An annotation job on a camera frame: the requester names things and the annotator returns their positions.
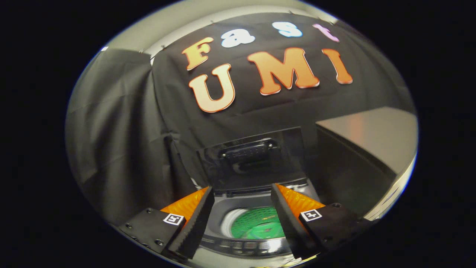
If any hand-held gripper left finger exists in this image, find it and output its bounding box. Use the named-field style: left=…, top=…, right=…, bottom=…
left=118, top=186, right=215, bottom=260

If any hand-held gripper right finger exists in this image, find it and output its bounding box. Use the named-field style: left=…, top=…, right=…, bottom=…
left=270, top=183, right=374, bottom=260

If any green polo shirt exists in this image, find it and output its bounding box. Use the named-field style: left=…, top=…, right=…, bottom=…
left=231, top=207, right=285, bottom=240

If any grey washing machine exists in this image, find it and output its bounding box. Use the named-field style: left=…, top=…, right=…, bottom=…
left=188, top=178, right=324, bottom=267

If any black backdrop cloth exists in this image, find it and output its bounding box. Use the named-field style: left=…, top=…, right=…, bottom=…
left=65, top=12, right=417, bottom=226

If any grey cabinet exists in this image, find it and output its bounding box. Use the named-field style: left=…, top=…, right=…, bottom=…
left=315, top=106, right=419, bottom=221

